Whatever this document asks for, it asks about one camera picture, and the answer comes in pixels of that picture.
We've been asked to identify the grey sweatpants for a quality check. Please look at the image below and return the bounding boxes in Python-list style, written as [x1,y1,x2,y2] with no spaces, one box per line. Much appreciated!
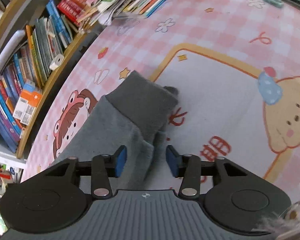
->
[53,71,179,191]

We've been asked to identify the orange white box lower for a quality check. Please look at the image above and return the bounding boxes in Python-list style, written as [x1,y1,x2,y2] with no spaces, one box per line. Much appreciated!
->
[20,88,43,126]

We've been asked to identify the orange white box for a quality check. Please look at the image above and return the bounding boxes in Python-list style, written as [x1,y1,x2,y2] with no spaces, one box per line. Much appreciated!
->
[13,79,36,120]
[20,88,43,126]

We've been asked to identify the orange white box upper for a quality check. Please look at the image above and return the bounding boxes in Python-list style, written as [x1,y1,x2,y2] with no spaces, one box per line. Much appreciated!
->
[13,79,36,120]

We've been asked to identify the row of colourful books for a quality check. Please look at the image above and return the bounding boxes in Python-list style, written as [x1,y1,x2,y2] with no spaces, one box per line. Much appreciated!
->
[0,0,75,153]

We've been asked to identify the white charger block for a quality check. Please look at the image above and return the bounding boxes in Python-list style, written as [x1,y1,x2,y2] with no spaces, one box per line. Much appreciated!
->
[49,54,64,71]

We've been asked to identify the pink checkered table mat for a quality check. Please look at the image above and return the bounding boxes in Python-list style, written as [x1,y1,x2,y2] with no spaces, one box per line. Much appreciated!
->
[22,0,300,202]

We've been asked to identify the wooden white bookshelf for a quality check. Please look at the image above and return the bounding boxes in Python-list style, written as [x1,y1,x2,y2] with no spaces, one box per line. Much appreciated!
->
[0,0,101,173]

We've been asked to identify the rolled white paper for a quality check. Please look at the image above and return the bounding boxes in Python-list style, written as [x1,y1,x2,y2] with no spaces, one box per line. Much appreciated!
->
[0,30,25,73]

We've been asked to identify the red thick dictionary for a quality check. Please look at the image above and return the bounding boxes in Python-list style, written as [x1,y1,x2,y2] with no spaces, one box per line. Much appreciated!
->
[57,0,83,26]

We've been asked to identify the teal eraser case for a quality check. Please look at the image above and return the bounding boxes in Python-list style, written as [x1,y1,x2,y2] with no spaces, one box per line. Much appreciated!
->
[262,0,283,9]

